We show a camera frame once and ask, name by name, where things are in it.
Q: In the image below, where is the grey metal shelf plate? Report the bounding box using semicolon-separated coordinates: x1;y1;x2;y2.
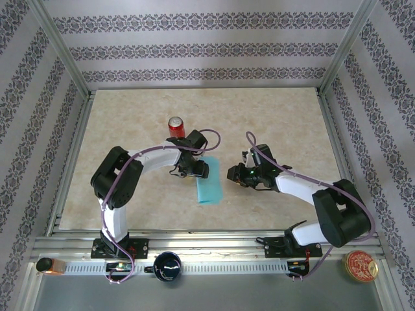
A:
32;271;383;311

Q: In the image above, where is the red cola can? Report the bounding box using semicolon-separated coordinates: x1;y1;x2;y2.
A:
167;116;187;139

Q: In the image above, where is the dark blue cup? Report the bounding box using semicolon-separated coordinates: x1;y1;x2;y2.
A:
144;251;182;282

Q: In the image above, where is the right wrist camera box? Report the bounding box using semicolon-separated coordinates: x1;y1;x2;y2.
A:
243;148;260;166

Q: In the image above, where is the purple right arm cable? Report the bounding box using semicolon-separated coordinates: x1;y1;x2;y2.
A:
245;130;377;282

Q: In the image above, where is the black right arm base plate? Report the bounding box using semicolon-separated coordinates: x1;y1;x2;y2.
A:
264;236;322;259

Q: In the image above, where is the teal paper sheet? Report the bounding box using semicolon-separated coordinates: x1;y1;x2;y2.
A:
196;155;225;205

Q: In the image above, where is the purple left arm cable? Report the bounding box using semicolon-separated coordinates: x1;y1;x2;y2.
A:
99;128;222;285

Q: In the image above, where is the small controller circuit board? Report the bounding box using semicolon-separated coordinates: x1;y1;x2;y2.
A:
105;262;134;273
287;260;311;271

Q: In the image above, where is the round red gold tin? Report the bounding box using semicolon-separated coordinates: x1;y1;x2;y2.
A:
340;250;379;284

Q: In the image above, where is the orange bottle with black cap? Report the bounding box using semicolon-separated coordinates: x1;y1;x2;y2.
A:
35;257;67;276

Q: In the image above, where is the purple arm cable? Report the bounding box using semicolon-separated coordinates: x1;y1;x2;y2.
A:
99;128;222;285
245;130;377;282

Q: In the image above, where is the aluminium frame post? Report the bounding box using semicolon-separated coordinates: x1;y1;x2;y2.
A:
27;0;92;98
317;0;383;97

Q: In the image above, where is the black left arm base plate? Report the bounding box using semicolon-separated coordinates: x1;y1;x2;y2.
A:
91;238;149;259

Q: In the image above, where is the aluminium side rail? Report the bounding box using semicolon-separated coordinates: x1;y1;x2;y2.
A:
46;90;97;236
316;87;370;233

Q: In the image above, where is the white slotted cable tray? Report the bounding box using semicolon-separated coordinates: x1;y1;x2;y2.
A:
64;260;290;275

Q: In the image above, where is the wide aluminium base rail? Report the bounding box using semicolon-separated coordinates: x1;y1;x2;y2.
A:
30;229;385;262

